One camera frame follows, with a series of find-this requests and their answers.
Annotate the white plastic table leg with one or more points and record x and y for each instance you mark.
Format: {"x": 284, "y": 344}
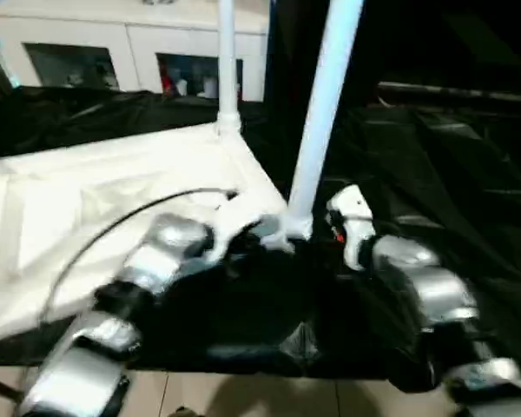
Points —
{"x": 321, "y": 108}
{"x": 228, "y": 65}

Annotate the white plastic table top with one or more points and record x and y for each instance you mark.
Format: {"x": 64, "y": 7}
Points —
{"x": 91, "y": 195}

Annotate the black glossy mat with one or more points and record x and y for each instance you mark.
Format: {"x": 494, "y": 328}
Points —
{"x": 395, "y": 174}

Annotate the red packet in cabinet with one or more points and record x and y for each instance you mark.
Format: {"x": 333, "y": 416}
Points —
{"x": 168, "y": 82}

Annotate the black long pole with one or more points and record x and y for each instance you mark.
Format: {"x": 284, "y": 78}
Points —
{"x": 460, "y": 89}

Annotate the black backdrop cloth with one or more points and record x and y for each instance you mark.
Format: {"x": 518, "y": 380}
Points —
{"x": 438, "y": 35}

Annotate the white cabinet with glass doors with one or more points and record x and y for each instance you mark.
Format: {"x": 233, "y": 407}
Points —
{"x": 126, "y": 30}

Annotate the black metal table leg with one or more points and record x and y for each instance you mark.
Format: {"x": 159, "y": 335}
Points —
{"x": 0, "y": 386}

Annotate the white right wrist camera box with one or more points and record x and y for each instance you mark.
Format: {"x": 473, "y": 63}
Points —
{"x": 351, "y": 208}

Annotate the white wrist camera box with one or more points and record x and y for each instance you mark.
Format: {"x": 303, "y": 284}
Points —
{"x": 226, "y": 217}
{"x": 351, "y": 208}

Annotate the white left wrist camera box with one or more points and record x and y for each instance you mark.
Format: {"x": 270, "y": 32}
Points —
{"x": 226, "y": 217}

